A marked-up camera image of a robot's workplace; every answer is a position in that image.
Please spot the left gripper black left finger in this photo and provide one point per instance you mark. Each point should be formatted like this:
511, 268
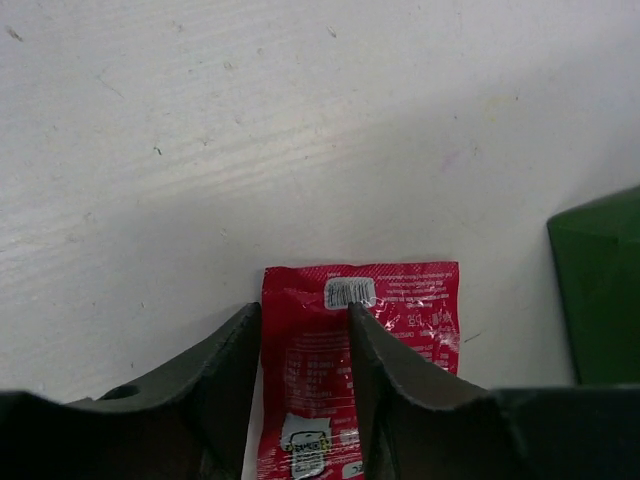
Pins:
186, 419

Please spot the small pink candy packet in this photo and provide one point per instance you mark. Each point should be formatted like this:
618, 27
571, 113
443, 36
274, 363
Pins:
310, 427

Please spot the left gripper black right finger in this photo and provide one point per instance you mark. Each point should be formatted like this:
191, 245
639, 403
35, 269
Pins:
418, 421

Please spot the green paper bag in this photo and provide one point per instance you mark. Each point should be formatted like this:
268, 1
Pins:
595, 248

